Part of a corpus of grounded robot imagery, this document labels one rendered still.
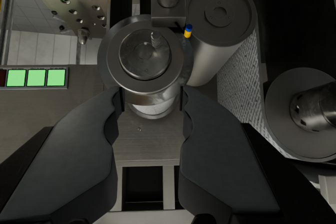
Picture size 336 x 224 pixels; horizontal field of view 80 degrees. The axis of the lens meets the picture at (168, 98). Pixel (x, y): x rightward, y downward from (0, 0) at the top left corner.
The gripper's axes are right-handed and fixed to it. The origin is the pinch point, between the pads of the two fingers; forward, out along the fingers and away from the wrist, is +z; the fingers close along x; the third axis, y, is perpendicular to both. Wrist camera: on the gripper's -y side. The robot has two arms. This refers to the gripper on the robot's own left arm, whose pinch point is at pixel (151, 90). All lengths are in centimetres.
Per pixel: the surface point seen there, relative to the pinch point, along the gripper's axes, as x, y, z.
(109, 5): -7.5, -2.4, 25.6
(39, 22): -144, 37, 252
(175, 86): 2.8, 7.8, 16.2
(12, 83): -44, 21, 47
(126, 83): -4.3, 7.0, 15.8
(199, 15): 7.1, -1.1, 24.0
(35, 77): -38, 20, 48
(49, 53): -145, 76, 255
